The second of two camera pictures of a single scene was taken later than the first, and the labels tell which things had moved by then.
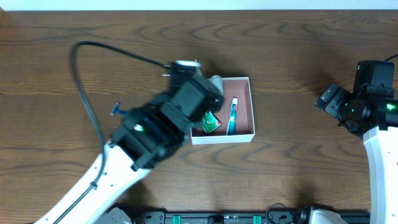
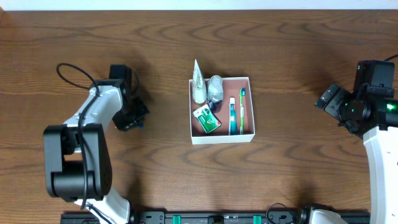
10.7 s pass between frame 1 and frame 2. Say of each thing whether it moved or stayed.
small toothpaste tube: stayed
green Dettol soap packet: stayed
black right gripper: stayed
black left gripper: moved
